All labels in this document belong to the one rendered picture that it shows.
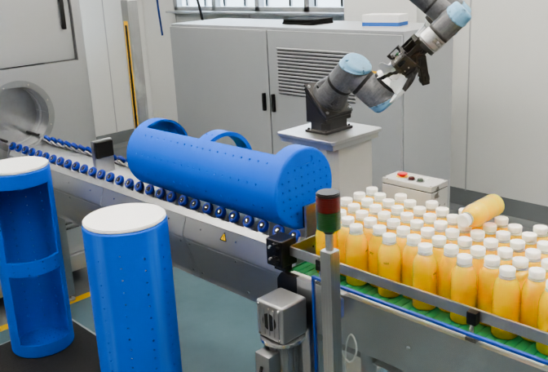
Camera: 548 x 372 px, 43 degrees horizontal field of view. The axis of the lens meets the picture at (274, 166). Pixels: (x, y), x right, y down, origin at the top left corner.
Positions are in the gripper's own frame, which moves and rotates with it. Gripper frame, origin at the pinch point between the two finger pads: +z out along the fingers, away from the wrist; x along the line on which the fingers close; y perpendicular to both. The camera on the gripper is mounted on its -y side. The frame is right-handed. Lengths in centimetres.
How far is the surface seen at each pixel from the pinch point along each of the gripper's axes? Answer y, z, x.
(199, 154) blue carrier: 21, 66, -21
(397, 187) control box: -25.9, 20.4, 9.5
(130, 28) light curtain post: 38, 85, -135
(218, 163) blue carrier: 19, 60, -12
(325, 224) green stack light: 22, 23, 57
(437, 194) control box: -32.3, 11.3, 18.0
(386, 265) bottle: -6, 25, 54
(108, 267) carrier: 38, 96, 20
